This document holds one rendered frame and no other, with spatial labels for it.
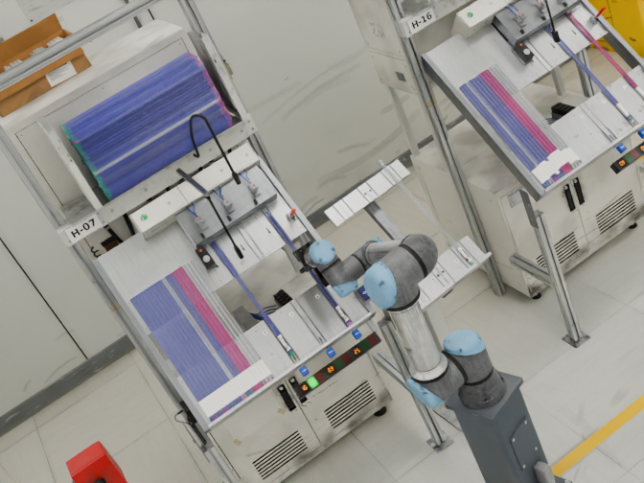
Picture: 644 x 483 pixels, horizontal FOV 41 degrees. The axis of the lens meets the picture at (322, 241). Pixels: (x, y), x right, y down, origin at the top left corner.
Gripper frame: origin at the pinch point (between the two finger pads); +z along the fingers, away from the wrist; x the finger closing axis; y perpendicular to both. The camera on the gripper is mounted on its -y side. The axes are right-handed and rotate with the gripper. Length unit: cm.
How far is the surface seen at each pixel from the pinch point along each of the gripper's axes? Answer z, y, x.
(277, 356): -3.8, -19.0, 26.4
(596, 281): 50, -76, -113
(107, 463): 3, -17, 91
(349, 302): -3.5, -17.9, -4.6
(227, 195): 4.3, 36.7, 8.7
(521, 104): 2, 6, -103
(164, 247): 10, 33, 37
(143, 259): 10, 34, 45
